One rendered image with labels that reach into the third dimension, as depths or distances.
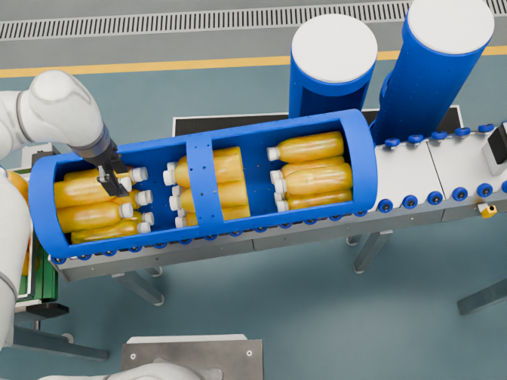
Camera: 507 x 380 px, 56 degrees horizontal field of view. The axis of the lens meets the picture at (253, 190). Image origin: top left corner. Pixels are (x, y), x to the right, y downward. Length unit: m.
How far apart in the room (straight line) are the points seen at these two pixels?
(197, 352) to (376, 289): 1.29
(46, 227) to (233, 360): 0.57
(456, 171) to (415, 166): 0.13
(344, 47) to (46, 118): 1.02
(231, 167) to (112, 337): 1.40
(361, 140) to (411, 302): 1.32
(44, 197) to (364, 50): 1.06
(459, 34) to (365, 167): 0.70
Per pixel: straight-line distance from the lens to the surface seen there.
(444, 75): 1.79
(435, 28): 1.75
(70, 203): 1.32
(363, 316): 2.34
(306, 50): 1.62
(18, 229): 0.68
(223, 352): 1.25
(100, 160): 1.10
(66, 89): 0.92
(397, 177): 1.54
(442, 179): 1.58
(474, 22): 1.80
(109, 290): 2.47
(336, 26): 1.69
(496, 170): 1.61
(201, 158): 1.20
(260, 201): 1.43
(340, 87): 1.57
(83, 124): 0.96
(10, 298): 0.61
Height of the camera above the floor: 2.29
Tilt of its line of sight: 67 degrees down
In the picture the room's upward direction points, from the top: 7 degrees counter-clockwise
